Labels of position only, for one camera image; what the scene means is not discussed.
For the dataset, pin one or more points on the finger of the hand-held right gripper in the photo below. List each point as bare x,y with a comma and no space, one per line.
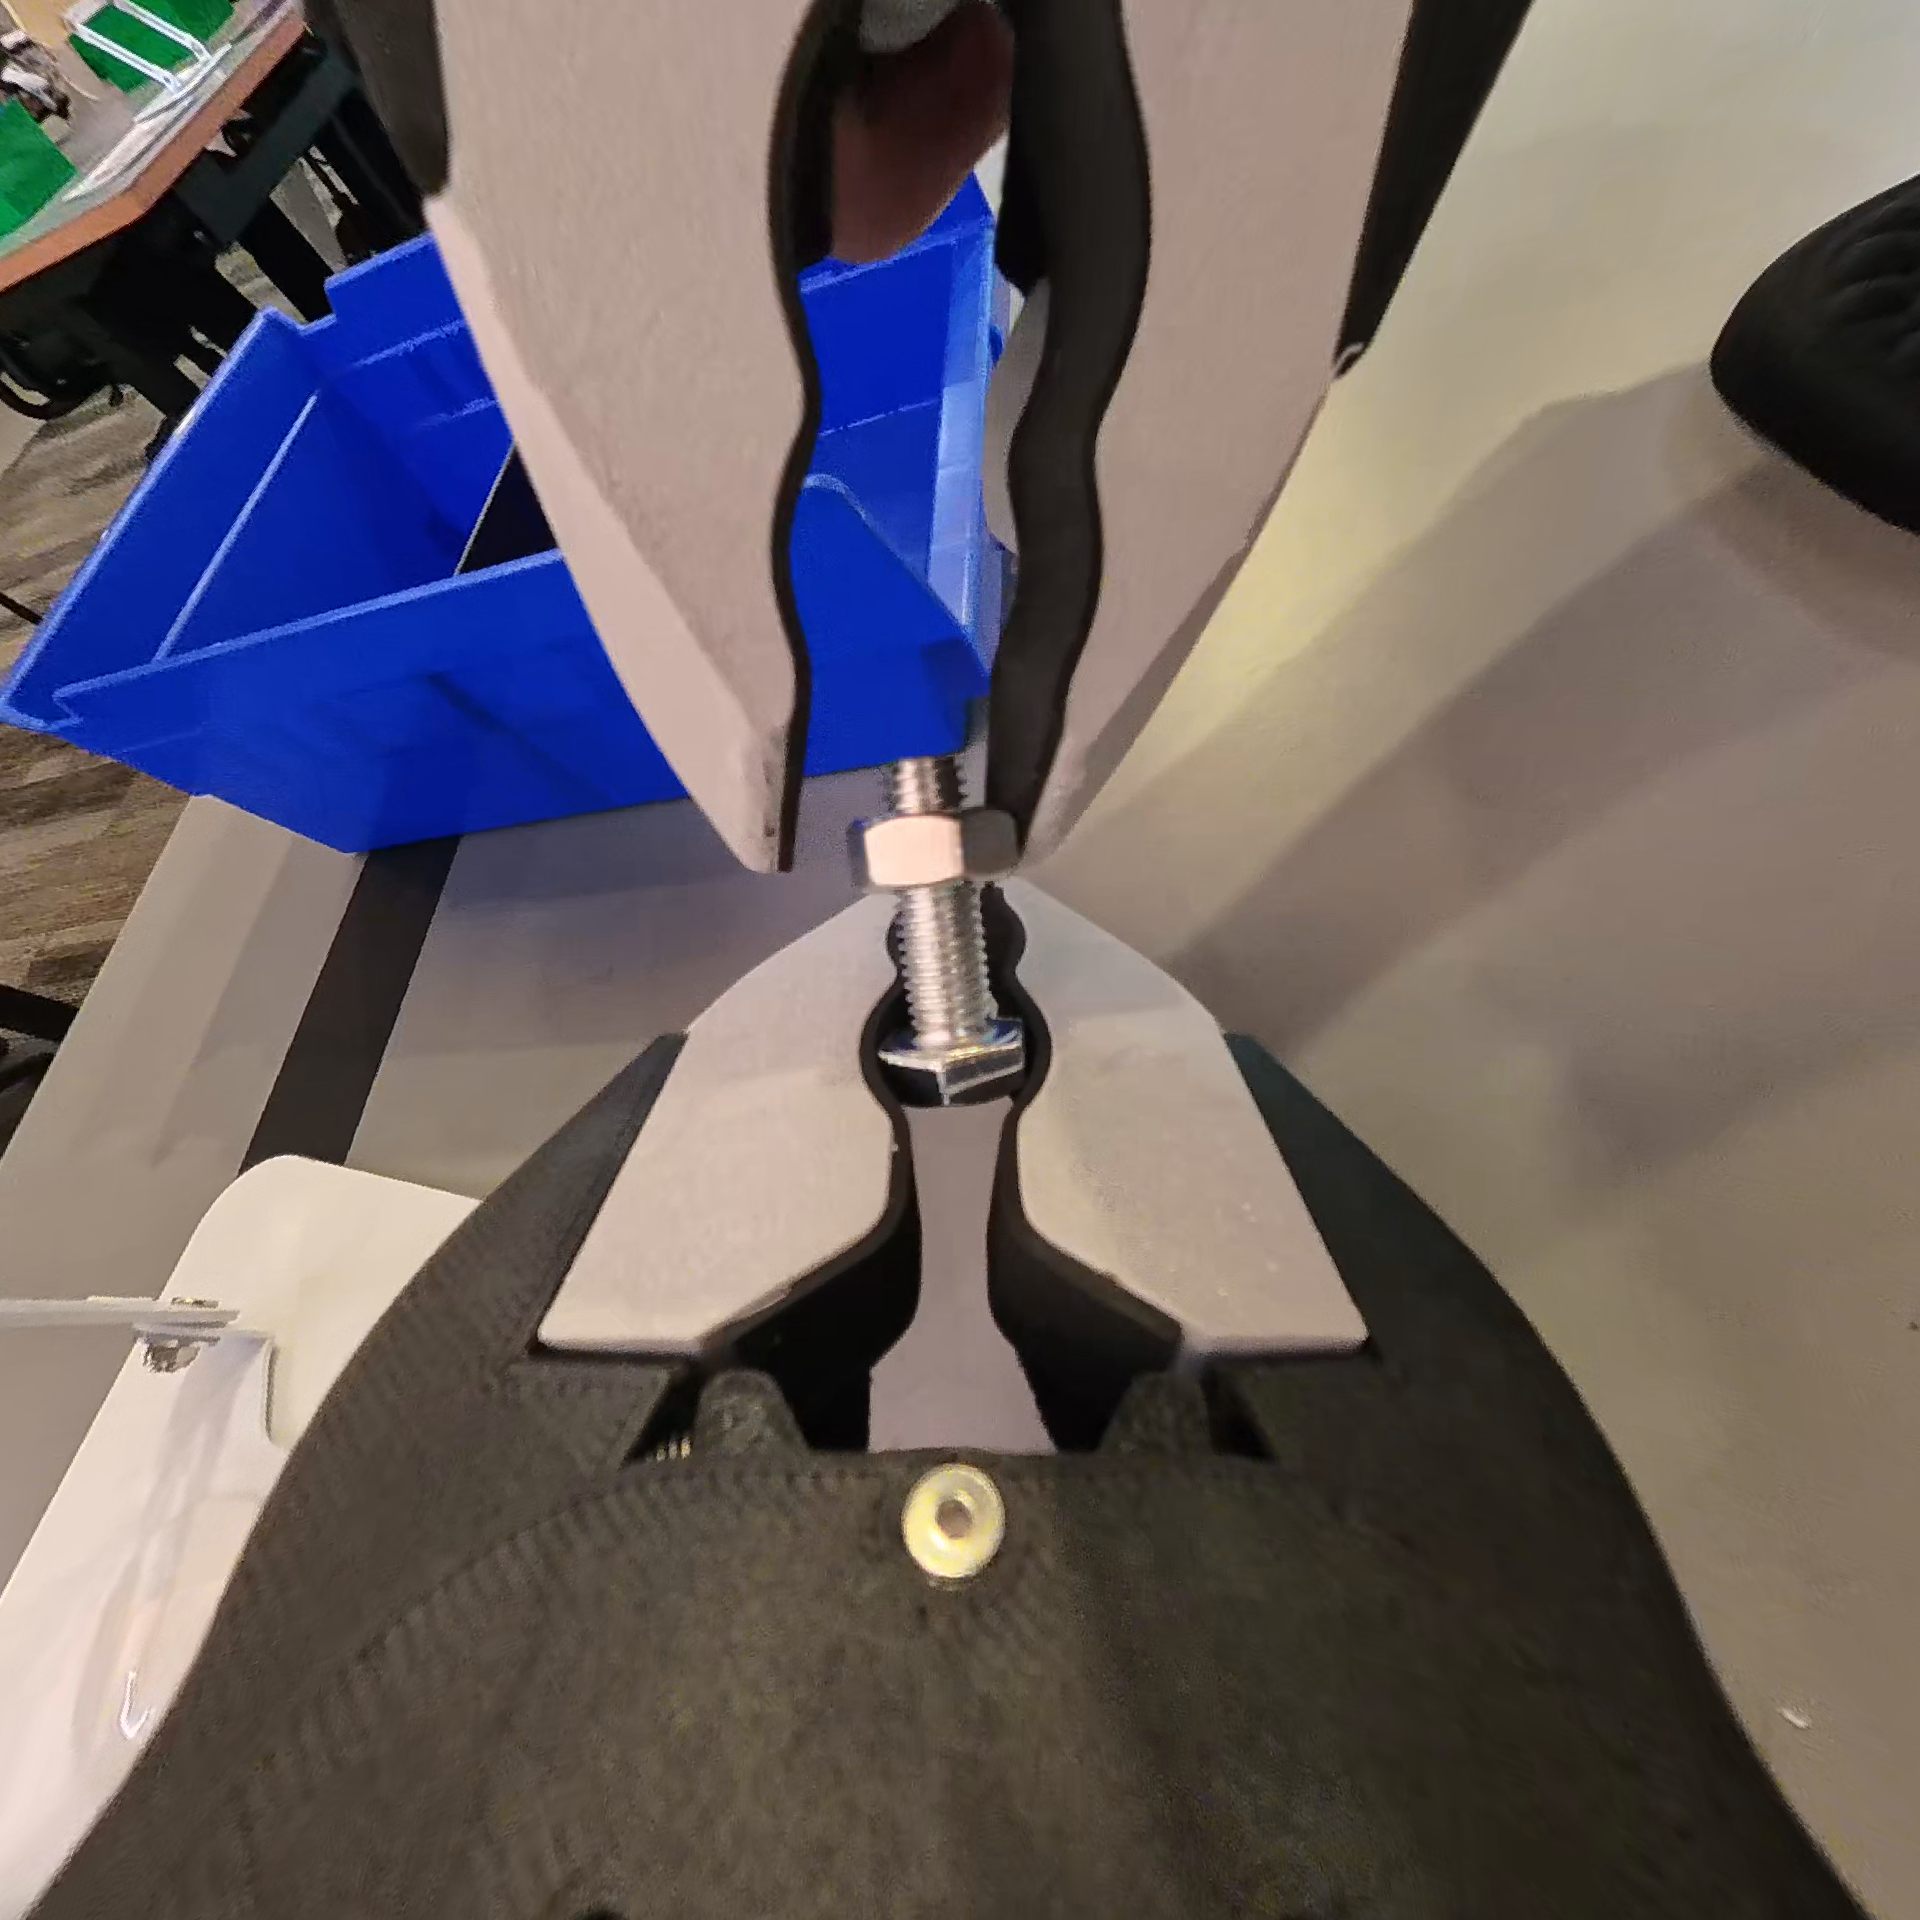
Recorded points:
630,376
1231,299

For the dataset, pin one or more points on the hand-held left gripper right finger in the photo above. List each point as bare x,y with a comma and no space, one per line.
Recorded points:
1185,1185

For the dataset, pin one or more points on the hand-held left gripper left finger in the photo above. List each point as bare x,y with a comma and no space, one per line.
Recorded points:
735,1171

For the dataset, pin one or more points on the silver hex bolt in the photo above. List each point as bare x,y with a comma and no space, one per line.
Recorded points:
942,961

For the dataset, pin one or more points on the silver hex nut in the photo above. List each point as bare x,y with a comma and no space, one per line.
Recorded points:
914,856

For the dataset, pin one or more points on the blue plastic bin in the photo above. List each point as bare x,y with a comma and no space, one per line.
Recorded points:
301,674

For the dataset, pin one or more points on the person's right hand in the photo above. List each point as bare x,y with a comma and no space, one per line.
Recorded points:
914,136

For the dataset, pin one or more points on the black wrist rest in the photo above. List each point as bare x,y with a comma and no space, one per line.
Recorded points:
1830,376

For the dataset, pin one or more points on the wooden desk with green bins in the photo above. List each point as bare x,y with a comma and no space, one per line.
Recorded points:
149,164

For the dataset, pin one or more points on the green bin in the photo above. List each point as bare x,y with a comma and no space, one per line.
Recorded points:
149,30
30,158

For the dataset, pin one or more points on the white metal stand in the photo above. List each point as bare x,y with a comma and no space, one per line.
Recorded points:
149,1499

